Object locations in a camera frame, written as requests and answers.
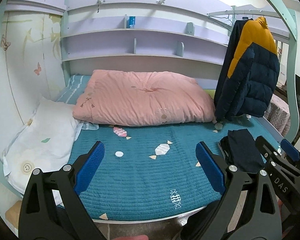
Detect white pillow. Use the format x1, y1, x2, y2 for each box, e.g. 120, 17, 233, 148
2, 98, 82, 194

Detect navy and yellow puffer jacket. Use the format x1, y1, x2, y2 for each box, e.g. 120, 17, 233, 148
214, 16, 280, 121

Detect lilac bed shelf headboard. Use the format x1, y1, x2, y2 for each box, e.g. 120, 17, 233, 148
5, 0, 291, 91

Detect pink duvet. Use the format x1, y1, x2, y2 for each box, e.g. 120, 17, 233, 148
73, 69, 216, 127

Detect person leg dark trousers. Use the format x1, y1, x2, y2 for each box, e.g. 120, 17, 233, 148
172, 200, 219, 240

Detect dark navy garment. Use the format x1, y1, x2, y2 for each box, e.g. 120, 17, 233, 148
219, 129, 265, 173

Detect blue box on shelf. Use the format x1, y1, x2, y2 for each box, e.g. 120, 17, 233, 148
127, 16, 135, 29

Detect pink patterned cloth cover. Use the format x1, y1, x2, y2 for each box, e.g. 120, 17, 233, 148
264, 94, 291, 137

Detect striped light blue pillow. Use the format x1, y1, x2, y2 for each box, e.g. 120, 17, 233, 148
55, 74, 100, 131

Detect teal quilted bed mat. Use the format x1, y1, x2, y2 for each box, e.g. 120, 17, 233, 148
66, 115, 285, 222

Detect cardboard box on floor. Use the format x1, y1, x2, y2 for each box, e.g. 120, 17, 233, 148
5, 200, 22, 230

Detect light green bed frame post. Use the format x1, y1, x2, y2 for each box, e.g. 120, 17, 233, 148
247, 0, 300, 145

